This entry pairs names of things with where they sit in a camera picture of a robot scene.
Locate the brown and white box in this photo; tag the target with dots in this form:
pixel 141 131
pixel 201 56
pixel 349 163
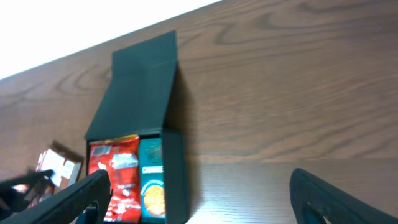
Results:
pixel 66 166

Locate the teal cookie box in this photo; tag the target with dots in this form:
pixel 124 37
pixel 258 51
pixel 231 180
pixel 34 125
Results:
pixel 151 174

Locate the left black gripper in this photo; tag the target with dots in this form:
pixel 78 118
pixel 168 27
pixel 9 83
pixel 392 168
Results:
pixel 13 201

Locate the black gift box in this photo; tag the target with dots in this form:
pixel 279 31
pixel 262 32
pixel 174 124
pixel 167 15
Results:
pixel 136 103

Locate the red snack pouch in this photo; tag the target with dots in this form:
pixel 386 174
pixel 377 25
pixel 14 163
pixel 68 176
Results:
pixel 119 157

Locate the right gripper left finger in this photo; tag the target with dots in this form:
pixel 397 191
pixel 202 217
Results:
pixel 85 201

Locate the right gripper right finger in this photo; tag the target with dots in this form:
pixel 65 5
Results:
pixel 315 201

